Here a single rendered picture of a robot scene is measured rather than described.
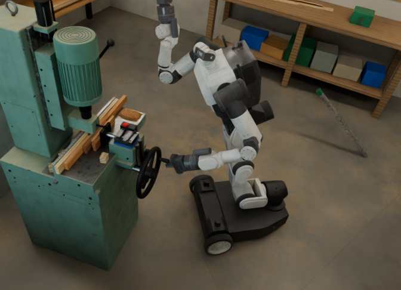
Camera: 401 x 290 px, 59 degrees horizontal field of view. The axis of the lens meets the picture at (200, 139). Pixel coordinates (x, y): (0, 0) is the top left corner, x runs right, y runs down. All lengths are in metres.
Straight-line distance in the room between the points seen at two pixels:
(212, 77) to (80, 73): 0.59
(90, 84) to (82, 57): 0.14
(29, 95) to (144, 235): 1.31
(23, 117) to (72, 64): 0.48
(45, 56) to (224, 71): 0.79
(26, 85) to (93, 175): 0.50
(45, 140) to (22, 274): 0.99
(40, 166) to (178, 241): 1.11
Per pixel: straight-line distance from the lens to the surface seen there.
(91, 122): 1.80
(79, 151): 1.85
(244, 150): 1.65
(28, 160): 2.06
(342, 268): 2.82
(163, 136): 3.30
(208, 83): 1.67
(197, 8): 5.02
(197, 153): 1.82
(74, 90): 1.64
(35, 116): 1.87
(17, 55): 1.70
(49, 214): 2.25
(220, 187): 2.71
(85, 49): 1.54
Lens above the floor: 2.22
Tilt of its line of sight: 42 degrees down
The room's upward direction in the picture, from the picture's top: 8 degrees clockwise
